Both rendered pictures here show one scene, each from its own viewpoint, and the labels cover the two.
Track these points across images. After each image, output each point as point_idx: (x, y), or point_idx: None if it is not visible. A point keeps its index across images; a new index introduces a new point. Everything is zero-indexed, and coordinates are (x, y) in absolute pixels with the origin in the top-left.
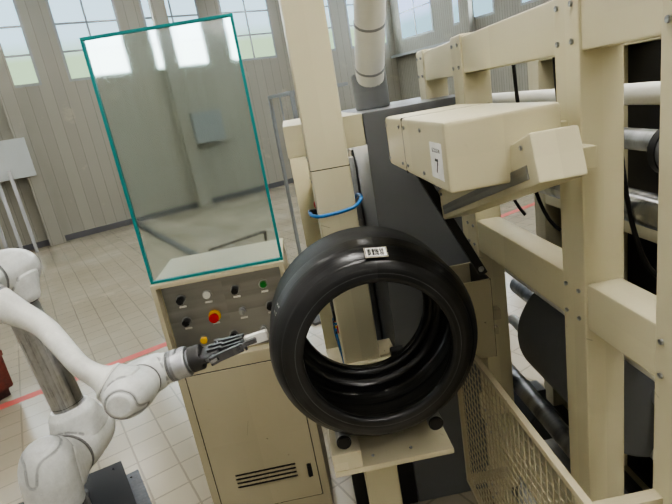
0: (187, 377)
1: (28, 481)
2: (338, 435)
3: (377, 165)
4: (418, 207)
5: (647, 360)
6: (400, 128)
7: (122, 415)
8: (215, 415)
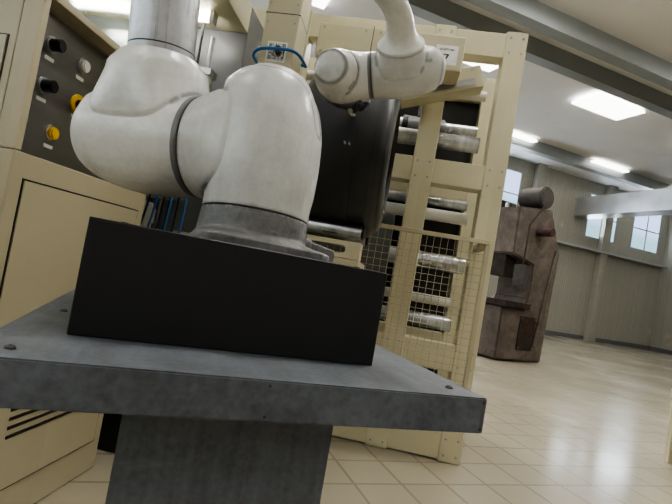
0: (27, 181)
1: (315, 119)
2: (360, 227)
3: (246, 56)
4: None
5: (476, 183)
6: (369, 32)
7: (442, 81)
8: (33, 273)
